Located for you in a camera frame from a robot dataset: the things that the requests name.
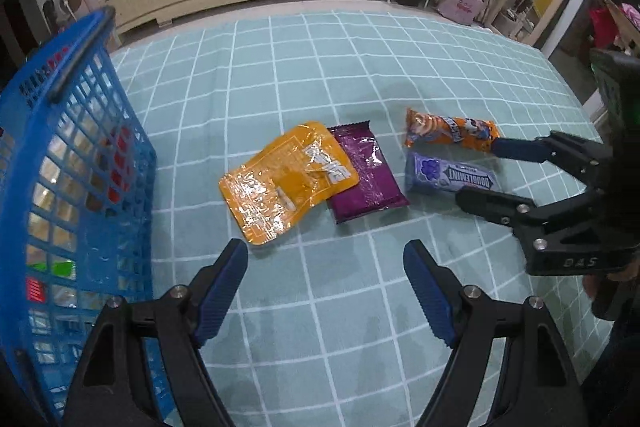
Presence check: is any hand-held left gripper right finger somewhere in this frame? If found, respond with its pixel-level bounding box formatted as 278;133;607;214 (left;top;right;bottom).
403;239;591;427

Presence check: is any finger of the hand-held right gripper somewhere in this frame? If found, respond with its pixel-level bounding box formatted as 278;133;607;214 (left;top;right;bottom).
489;131;613;192
455;186;613;253

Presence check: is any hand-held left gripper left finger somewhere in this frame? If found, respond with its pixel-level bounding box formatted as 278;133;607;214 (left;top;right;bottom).
60;238;249;427

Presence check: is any purple chewing gum pack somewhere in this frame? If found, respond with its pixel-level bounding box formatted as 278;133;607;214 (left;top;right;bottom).
404;150;500;195

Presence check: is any orange cartoon snack bar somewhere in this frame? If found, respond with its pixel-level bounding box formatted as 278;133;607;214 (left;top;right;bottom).
403;108;501;154

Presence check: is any blue plastic basket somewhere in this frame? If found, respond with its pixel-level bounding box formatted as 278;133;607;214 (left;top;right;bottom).
0;6;176;427

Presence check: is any orange snack packet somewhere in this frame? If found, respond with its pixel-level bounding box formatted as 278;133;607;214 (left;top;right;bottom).
218;121;360;247

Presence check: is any dark purple snack packet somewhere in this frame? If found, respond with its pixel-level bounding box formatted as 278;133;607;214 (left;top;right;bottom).
326;120;411;225

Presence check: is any red and white snack packet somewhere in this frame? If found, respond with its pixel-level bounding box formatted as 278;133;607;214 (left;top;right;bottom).
97;127;141;208

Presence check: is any small red snack packet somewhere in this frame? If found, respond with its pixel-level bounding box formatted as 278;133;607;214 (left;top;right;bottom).
25;277;48;308

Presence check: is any person's right hand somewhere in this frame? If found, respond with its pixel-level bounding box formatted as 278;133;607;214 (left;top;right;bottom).
606;253;640;284

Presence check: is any pink tote bag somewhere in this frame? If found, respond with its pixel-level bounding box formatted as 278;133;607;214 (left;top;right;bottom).
436;0;486;26

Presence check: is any teal grid tablecloth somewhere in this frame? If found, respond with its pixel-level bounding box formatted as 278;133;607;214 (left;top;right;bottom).
107;9;621;427

